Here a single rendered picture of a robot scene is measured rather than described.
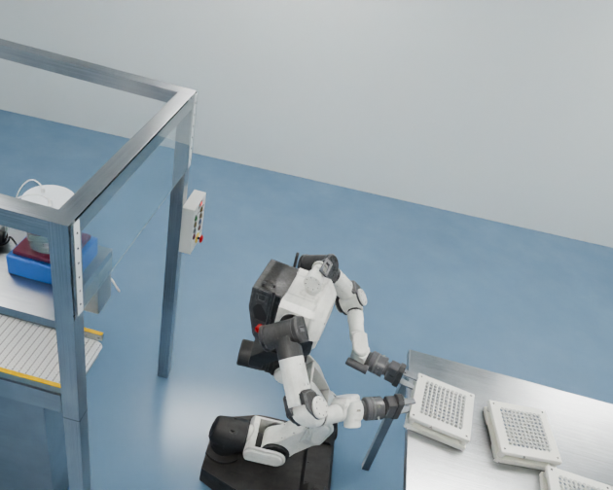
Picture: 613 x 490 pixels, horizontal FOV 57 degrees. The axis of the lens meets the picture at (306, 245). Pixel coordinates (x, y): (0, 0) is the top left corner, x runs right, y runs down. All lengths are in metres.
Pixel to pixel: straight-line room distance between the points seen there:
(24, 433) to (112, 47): 3.62
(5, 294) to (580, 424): 2.30
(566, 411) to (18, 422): 2.28
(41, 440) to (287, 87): 3.55
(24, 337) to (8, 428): 0.41
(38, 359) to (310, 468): 1.41
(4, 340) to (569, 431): 2.30
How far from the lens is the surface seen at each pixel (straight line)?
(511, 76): 5.20
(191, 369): 3.51
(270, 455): 2.84
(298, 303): 2.10
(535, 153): 5.55
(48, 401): 2.29
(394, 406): 2.28
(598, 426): 2.86
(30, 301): 1.92
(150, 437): 3.23
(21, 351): 2.38
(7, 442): 2.74
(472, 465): 2.40
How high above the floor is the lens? 2.69
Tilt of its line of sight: 36 degrees down
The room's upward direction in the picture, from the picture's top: 14 degrees clockwise
